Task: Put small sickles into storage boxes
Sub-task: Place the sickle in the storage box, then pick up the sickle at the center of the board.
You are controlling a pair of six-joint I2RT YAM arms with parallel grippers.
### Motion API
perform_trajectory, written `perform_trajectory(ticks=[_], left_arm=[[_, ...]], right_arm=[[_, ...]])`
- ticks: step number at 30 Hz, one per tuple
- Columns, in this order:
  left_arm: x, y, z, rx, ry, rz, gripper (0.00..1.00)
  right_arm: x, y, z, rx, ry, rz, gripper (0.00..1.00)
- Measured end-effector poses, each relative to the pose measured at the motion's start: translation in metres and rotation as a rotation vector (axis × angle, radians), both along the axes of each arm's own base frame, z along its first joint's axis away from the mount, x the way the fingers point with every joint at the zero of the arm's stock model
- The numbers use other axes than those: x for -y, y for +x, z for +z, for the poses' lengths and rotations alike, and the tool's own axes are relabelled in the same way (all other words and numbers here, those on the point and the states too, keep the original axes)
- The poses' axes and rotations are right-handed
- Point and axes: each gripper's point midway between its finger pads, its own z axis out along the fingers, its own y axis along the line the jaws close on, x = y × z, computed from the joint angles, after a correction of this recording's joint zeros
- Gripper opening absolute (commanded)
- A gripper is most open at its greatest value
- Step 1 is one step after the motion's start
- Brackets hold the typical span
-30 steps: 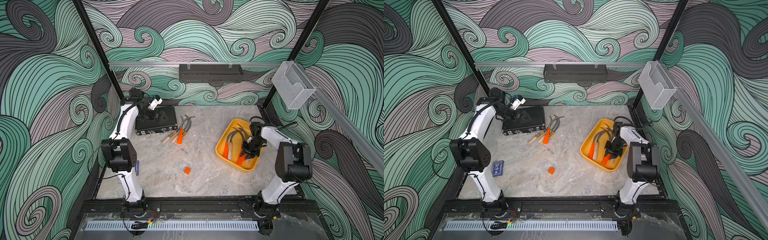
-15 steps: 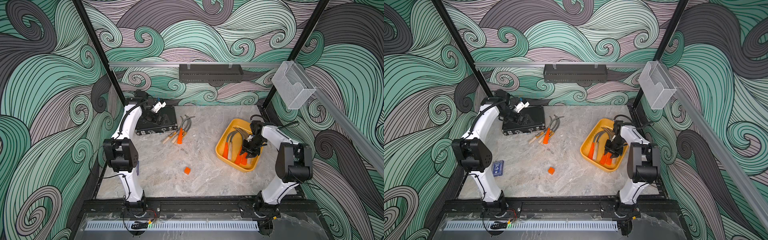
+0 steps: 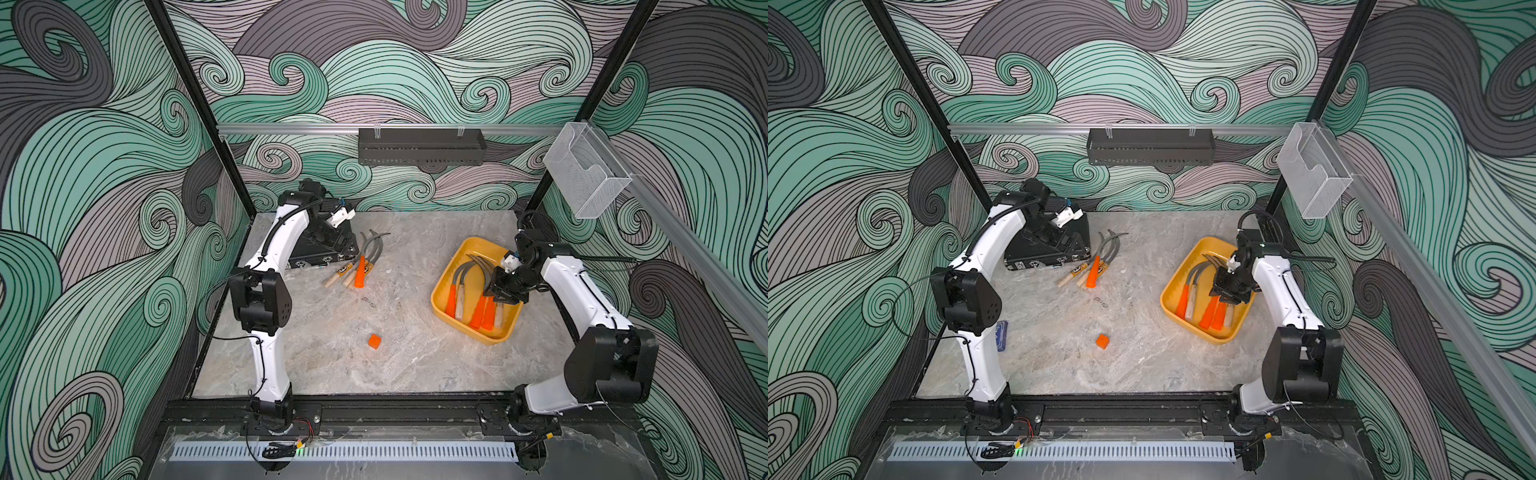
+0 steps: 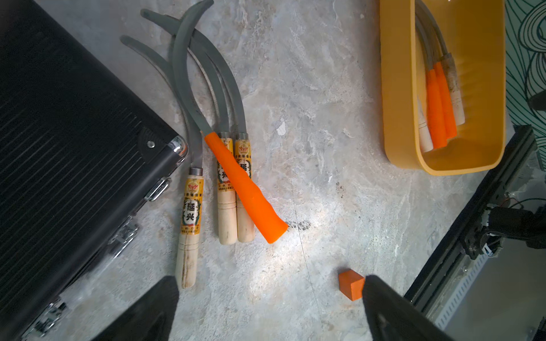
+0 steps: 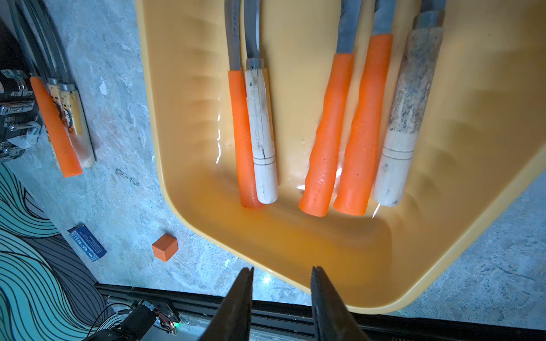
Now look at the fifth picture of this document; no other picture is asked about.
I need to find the blue card pack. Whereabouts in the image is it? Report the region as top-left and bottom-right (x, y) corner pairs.
(68, 224), (107, 261)

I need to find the yellow plastic tray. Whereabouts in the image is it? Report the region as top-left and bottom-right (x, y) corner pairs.
(134, 0), (546, 315)

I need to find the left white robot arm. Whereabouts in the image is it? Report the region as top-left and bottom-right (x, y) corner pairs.
(85, 301), (178, 341)

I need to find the small orange block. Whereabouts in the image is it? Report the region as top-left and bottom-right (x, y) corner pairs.
(152, 234), (179, 262)

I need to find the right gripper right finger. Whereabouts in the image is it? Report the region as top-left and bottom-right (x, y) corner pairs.
(311, 267), (369, 340)

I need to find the wooden handle sickle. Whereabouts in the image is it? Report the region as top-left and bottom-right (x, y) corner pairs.
(374, 1), (446, 207)
(243, 1), (278, 205)
(23, 1), (80, 164)
(41, 4), (96, 169)

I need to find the black ribbed storage case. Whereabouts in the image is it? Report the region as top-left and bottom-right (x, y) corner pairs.
(1, 22), (42, 163)

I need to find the orange handle sickle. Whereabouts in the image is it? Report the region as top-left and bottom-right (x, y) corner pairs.
(8, 1), (83, 178)
(299, 1), (362, 217)
(334, 1), (396, 216)
(224, 1), (262, 209)

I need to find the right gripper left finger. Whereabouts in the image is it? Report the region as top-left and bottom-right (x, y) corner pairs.
(200, 268), (254, 340)

